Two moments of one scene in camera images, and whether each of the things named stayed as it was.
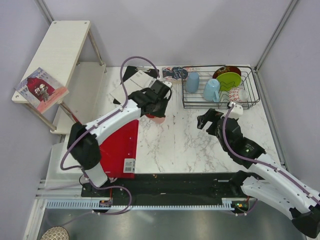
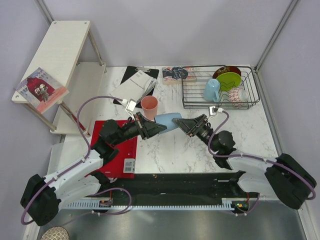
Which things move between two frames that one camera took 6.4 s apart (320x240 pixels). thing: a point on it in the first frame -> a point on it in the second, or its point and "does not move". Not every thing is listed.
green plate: [228, 81] does not move
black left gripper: [161, 113] -> [149, 128]
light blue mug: [211, 90] does not move
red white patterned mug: [237, 94] does not move
